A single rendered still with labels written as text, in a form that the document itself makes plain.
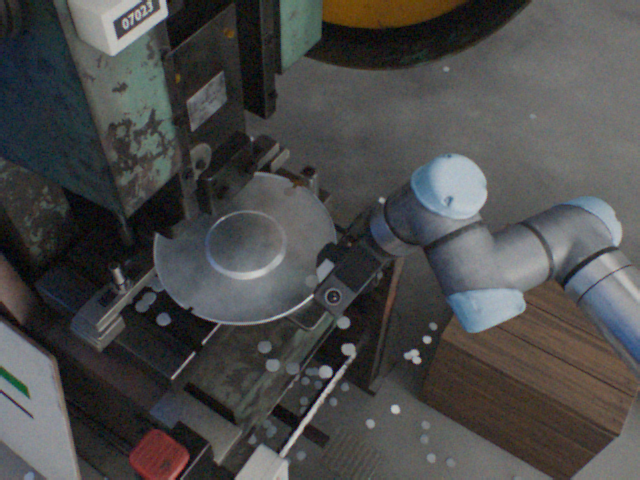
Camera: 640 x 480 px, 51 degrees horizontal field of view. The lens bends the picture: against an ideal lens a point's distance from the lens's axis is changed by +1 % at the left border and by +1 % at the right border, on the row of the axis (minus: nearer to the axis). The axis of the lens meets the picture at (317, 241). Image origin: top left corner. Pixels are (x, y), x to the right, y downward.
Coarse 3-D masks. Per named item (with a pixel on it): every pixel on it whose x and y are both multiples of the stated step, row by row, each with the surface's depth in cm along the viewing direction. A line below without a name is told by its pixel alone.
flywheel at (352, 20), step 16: (336, 0) 106; (352, 0) 105; (368, 0) 103; (384, 0) 101; (400, 0) 99; (416, 0) 98; (432, 0) 96; (448, 0) 95; (464, 0) 93; (336, 16) 109; (352, 16) 107; (368, 16) 105; (384, 16) 103; (400, 16) 101; (416, 16) 100; (432, 16) 98
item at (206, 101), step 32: (192, 0) 81; (224, 0) 81; (192, 32) 77; (224, 32) 82; (192, 64) 80; (224, 64) 85; (192, 96) 83; (224, 96) 89; (192, 128) 86; (224, 128) 93; (192, 160) 88; (224, 160) 92; (160, 192) 95; (192, 192) 94; (224, 192) 93
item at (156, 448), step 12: (156, 432) 92; (144, 444) 91; (156, 444) 91; (168, 444) 91; (180, 444) 91; (132, 456) 90; (144, 456) 90; (156, 456) 90; (168, 456) 90; (180, 456) 90; (132, 468) 90; (144, 468) 89; (156, 468) 89; (168, 468) 89; (180, 468) 89
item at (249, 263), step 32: (256, 192) 113; (192, 224) 109; (224, 224) 109; (256, 224) 109; (288, 224) 110; (320, 224) 110; (160, 256) 106; (192, 256) 106; (224, 256) 105; (256, 256) 105; (288, 256) 106; (192, 288) 103; (224, 288) 103; (256, 288) 103; (288, 288) 103; (224, 320) 100; (256, 320) 100
